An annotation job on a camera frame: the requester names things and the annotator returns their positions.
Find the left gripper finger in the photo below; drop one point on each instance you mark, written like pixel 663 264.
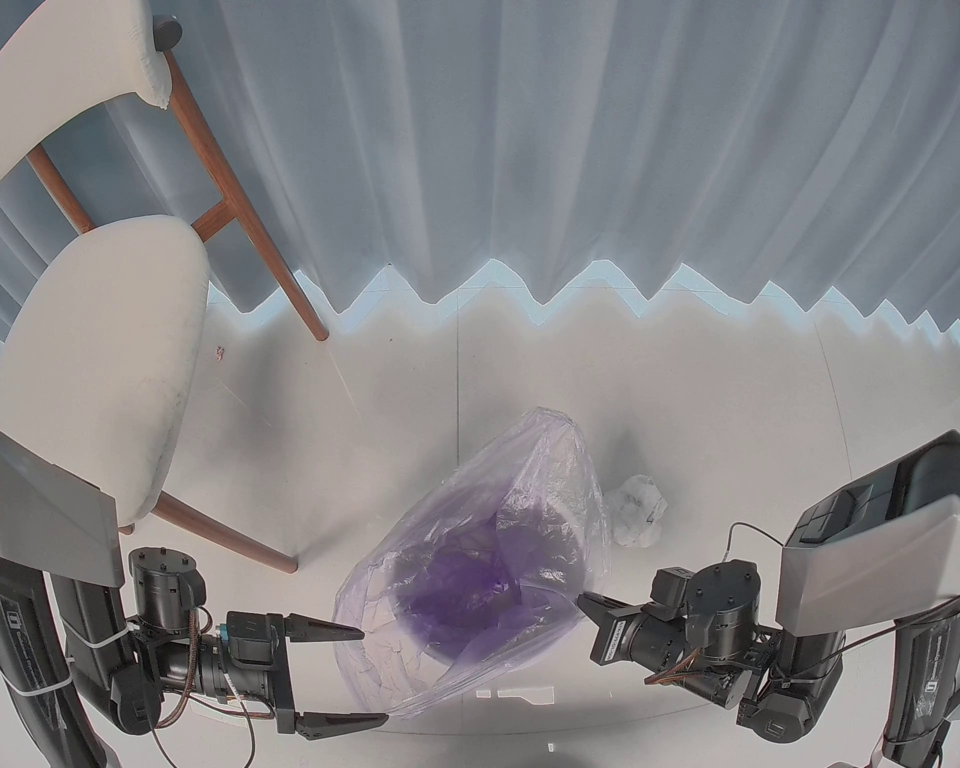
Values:
pixel 322 724
pixel 315 630

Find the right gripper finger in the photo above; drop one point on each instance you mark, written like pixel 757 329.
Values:
pixel 604 609

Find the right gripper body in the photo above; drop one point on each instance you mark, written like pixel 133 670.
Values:
pixel 645 641

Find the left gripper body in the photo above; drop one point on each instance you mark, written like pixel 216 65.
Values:
pixel 255 679

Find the white plastic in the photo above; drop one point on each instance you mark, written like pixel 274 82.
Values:
pixel 636 514

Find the purple plastic bag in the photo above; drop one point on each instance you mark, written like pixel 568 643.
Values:
pixel 465 562

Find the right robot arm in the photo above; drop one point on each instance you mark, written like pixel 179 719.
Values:
pixel 825 585

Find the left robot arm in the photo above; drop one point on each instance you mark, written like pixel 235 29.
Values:
pixel 52 510

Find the white cushioned wooden chair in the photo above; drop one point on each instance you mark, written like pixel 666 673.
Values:
pixel 105 337

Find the pale blue curtain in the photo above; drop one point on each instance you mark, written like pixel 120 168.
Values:
pixel 525 150

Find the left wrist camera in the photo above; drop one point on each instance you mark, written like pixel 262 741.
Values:
pixel 251 637

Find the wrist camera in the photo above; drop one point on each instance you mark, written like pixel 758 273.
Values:
pixel 671 589
pixel 251 637

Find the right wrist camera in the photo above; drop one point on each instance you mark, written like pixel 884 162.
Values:
pixel 671 589

